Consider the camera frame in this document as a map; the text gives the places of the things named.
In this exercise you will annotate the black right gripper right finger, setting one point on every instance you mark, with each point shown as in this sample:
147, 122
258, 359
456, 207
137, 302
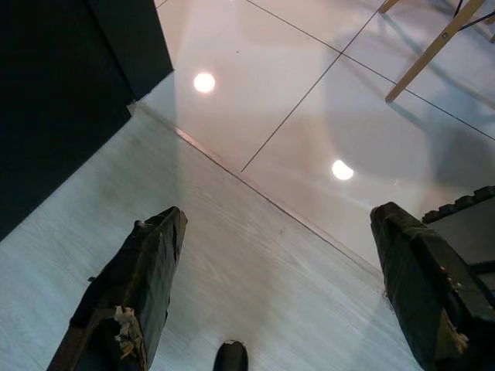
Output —
410, 270

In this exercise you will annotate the robot right leg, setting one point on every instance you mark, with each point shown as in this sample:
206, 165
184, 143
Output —
231, 359

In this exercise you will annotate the wooden leg chair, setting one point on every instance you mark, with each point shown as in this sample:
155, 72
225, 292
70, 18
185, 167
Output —
425, 58

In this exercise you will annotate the black door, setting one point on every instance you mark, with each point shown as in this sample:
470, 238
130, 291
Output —
58, 96

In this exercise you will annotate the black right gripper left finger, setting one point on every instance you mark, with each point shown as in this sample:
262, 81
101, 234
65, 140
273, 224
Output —
147, 270

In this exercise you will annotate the metal floor threshold strip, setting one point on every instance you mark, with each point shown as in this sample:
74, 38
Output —
201, 145

